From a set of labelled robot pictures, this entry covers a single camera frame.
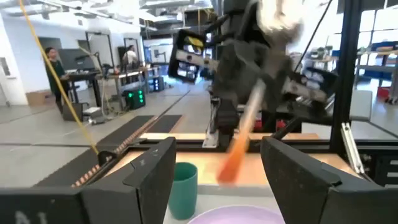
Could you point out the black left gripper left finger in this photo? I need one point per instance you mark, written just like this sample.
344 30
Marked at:
140 186

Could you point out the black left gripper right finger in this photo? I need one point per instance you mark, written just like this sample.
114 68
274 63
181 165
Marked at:
298 186

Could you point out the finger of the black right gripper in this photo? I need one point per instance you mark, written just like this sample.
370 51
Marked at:
280 87
236 84

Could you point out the teal plastic cup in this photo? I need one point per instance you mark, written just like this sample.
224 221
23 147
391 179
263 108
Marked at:
183 189

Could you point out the lavender round plate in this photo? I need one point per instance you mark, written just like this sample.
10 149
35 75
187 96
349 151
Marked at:
236 216

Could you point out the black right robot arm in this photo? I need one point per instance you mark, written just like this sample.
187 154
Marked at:
236 18

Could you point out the yellow tag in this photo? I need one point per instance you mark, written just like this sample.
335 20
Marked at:
194 42

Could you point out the black striped-edge floor mat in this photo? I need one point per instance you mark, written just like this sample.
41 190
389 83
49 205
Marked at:
118 133
164 123

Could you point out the black box with green lights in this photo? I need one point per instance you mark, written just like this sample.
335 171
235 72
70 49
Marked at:
135 99

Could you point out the person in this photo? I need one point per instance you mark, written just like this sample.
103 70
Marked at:
130 57
51 53

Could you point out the black background desk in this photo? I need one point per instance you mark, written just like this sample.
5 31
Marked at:
84 76

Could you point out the brown cardboard box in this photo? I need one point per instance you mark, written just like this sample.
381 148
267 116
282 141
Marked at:
37 98

